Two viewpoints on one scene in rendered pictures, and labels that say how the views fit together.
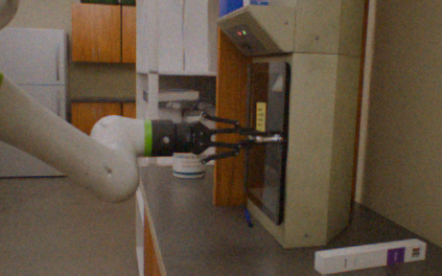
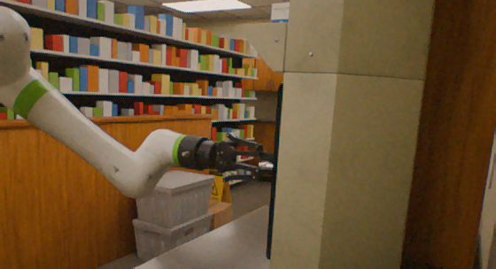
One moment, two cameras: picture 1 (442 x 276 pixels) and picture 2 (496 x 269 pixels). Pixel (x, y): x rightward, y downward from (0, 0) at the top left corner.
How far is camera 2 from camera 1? 0.77 m
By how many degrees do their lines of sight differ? 43
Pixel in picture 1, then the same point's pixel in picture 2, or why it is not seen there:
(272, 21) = (262, 39)
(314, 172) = (303, 210)
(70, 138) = (89, 140)
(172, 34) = not seen: hidden behind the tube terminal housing
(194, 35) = not seen: hidden behind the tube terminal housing
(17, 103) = (50, 111)
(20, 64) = not seen: hidden behind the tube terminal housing
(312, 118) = (303, 148)
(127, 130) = (161, 142)
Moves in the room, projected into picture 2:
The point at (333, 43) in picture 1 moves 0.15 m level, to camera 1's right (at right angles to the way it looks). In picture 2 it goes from (330, 60) to (409, 59)
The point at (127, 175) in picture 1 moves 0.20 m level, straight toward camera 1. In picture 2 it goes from (130, 176) to (62, 189)
